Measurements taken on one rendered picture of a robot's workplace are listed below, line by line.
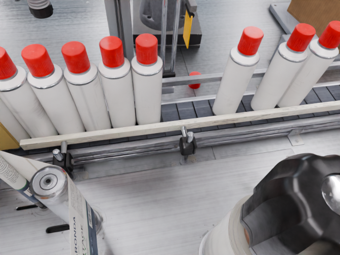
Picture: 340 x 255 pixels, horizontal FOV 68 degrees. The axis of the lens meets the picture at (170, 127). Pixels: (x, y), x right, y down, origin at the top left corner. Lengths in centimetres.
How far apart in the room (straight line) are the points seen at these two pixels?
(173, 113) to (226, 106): 12
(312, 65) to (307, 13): 44
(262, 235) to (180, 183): 28
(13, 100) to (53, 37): 45
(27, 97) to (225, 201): 37
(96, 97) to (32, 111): 11
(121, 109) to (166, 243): 24
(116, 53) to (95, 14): 56
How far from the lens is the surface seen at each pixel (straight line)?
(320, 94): 72
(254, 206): 21
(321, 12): 93
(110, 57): 39
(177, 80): 50
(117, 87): 42
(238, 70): 46
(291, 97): 60
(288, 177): 18
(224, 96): 51
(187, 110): 56
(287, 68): 50
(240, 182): 50
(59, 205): 31
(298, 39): 48
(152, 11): 76
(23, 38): 89
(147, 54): 39
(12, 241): 50
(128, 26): 52
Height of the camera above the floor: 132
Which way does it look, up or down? 56 degrees down
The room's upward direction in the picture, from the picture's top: 6 degrees clockwise
